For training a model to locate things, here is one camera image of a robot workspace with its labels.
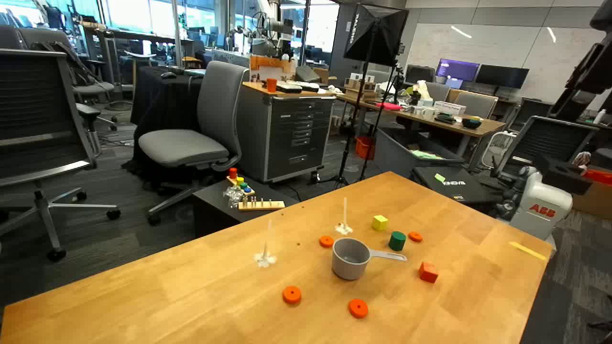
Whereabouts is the yellow cube block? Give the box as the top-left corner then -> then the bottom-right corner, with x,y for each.
372,214 -> 389,231

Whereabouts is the red cube block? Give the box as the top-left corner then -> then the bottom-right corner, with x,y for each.
419,261 -> 439,282

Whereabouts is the white ABB robot base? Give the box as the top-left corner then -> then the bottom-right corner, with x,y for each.
511,166 -> 572,240

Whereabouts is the orange disc near cup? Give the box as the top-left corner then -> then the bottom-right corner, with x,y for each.
320,235 -> 335,248

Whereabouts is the grey measuring cup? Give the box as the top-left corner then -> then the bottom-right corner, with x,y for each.
331,237 -> 406,280

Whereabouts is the orange cup on cabinet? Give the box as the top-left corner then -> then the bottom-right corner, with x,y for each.
266,78 -> 278,91

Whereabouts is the grey drawer cabinet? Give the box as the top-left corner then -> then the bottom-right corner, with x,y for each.
238,82 -> 335,183

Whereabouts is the wooden xylophone toy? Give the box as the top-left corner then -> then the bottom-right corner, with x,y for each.
238,200 -> 286,210

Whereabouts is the colourful stacking toy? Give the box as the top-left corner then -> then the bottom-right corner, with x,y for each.
226,168 -> 255,196

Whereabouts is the black low stand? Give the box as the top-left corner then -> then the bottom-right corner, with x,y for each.
192,177 -> 301,237

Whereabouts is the grey office chair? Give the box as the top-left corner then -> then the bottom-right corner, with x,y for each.
138,61 -> 247,225

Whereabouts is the orange disc front left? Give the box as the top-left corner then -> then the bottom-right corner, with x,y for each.
282,286 -> 303,303

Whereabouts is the orange disc far right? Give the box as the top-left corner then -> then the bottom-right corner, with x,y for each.
408,231 -> 423,242

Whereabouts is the wooden desk with clutter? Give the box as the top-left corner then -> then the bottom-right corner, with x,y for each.
335,87 -> 507,158

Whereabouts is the orange disc front right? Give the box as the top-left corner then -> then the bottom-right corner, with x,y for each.
349,298 -> 370,319

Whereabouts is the black softbox light stand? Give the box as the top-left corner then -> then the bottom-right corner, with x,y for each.
335,3 -> 410,183

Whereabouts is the purple screen monitor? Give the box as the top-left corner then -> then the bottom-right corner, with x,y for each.
437,57 -> 481,82

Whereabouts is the black mesh office chair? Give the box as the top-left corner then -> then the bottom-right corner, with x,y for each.
0,47 -> 121,261

